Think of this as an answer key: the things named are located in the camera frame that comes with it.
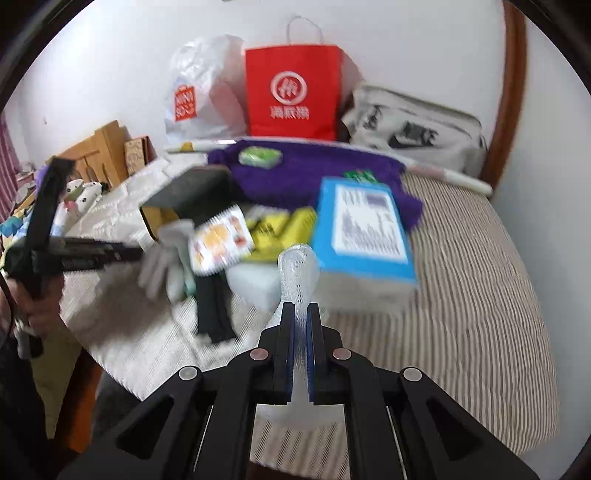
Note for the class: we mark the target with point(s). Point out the purple towel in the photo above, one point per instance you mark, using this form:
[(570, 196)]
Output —
[(295, 182)]

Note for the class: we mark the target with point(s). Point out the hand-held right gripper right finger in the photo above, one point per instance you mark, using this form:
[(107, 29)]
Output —
[(314, 357)]

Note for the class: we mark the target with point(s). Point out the white plastic shopping bag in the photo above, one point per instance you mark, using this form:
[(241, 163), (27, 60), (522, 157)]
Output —
[(203, 83)]

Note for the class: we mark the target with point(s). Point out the grey canvas bag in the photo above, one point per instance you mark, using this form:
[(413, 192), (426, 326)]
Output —
[(415, 129)]

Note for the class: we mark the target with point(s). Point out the wooden furniture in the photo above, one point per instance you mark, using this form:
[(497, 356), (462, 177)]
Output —
[(106, 143)]

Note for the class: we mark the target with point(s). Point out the pale green sheet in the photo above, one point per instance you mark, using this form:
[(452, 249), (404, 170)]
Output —
[(55, 378)]

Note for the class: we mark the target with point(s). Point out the blue cardboard box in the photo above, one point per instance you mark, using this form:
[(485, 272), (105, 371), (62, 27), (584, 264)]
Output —
[(364, 221)]

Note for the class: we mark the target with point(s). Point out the striped bed blanket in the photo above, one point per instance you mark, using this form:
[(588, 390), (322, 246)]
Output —
[(461, 323)]

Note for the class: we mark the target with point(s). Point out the plush toys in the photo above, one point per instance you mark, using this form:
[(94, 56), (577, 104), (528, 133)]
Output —
[(83, 198)]

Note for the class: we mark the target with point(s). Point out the yellow socks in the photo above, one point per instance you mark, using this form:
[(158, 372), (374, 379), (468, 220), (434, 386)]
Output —
[(277, 230)]

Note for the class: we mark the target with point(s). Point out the person's left hand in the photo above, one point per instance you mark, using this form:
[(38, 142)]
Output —
[(44, 311)]

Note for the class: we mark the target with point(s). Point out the green sponge packet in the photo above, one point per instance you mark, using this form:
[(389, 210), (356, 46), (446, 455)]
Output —
[(258, 157)]

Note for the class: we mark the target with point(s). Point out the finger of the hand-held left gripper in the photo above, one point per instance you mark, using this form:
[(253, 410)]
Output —
[(101, 251)]

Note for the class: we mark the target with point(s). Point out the brown wooden door frame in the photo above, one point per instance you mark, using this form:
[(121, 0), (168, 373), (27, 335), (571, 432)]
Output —
[(512, 69)]

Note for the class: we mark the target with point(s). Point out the white foam block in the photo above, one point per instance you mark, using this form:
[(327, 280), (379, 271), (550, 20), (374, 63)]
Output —
[(254, 286)]

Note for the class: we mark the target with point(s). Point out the clear plastic bottle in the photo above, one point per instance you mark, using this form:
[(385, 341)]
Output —
[(298, 272)]

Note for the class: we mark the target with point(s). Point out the printed snack packet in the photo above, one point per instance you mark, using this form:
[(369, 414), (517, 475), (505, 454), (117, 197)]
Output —
[(221, 240)]

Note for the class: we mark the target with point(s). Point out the dark green box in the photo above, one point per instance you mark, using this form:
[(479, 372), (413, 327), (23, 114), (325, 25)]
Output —
[(194, 194)]

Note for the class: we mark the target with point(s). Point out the red paper bag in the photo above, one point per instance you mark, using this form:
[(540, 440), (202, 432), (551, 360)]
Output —
[(295, 64)]

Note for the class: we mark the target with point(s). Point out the black cloth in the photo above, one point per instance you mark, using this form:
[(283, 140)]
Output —
[(212, 309)]

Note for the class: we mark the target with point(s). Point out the small green packet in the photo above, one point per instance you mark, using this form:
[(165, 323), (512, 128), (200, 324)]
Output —
[(360, 176)]

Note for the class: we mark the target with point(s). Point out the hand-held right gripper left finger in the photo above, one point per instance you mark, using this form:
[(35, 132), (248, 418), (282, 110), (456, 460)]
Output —
[(288, 355)]

